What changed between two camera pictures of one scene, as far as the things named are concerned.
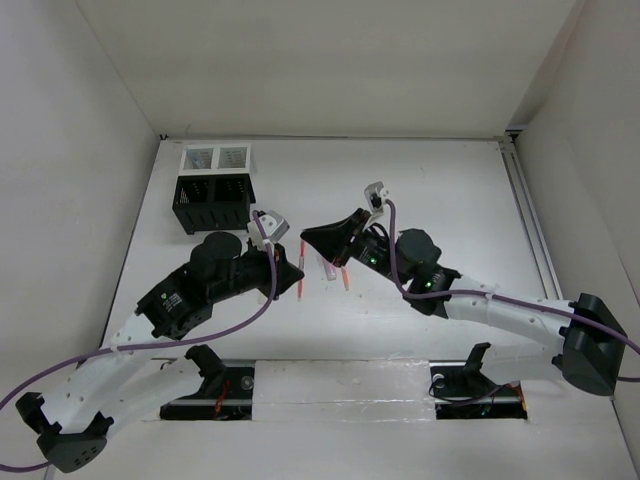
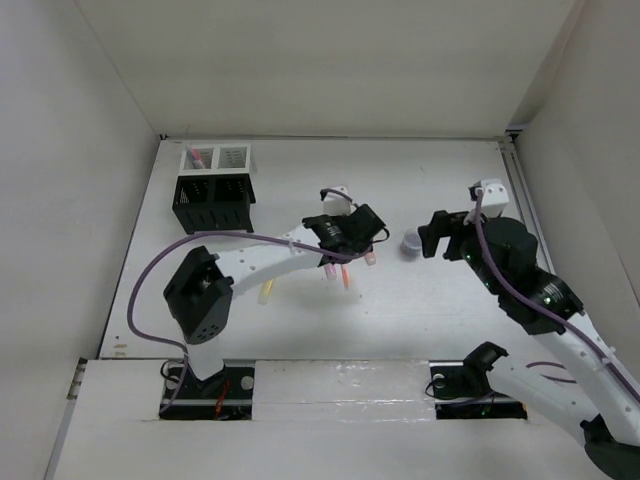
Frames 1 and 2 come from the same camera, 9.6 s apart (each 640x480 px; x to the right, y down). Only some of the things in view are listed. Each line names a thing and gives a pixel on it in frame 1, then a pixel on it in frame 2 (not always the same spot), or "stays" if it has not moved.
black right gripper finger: x=334 y=250 -> x=453 y=251
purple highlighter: x=331 y=270 stays
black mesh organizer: x=213 y=202 stays
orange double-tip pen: x=346 y=277 stays
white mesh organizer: x=211 y=160 stays
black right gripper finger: x=335 y=235 -> x=440 y=226
